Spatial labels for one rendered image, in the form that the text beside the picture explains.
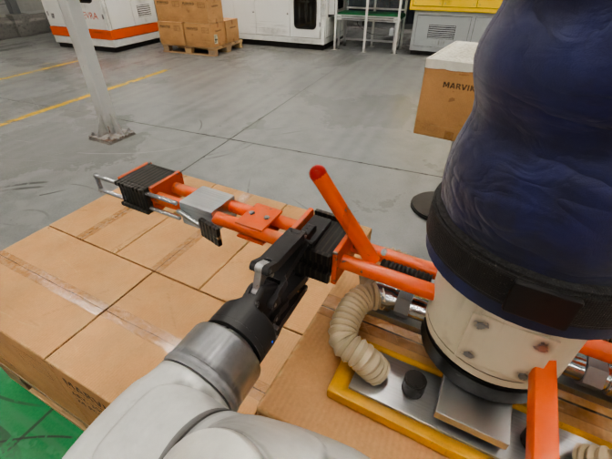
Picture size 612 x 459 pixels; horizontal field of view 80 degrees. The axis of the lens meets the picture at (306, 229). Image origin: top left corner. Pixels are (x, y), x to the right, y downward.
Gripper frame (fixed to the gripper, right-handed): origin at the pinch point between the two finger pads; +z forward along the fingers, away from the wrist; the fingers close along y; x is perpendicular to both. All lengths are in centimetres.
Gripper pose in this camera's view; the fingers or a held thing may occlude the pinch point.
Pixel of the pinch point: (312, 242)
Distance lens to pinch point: 54.4
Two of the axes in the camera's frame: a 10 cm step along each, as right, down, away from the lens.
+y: 0.1, 8.0, 6.1
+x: 8.9, 2.7, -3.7
